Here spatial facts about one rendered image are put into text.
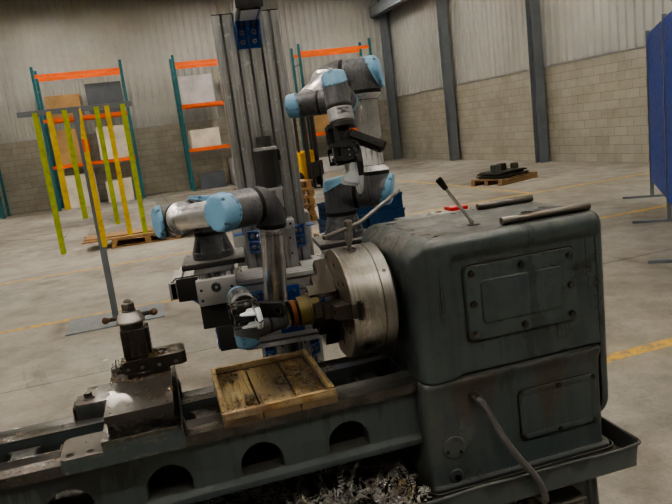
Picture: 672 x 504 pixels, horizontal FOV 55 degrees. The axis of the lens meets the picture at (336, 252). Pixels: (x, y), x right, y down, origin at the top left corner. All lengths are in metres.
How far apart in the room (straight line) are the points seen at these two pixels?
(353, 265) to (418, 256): 0.18
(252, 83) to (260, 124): 0.15
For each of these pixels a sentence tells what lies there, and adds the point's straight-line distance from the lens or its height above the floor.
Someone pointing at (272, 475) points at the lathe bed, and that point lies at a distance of 1.80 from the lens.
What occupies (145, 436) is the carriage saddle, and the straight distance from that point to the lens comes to 1.65.
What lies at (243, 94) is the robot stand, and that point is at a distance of 2.55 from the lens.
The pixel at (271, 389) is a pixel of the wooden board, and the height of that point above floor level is 0.89.
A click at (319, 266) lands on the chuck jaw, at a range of 1.87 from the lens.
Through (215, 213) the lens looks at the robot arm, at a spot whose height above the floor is 1.37.
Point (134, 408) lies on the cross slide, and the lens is 1.68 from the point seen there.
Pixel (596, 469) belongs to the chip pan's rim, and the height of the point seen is 0.55.
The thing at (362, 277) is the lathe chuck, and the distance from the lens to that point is 1.72.
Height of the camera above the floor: 1.57
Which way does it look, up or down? 11 degrees down
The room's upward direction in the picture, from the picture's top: 7 degrees counter-clockwise
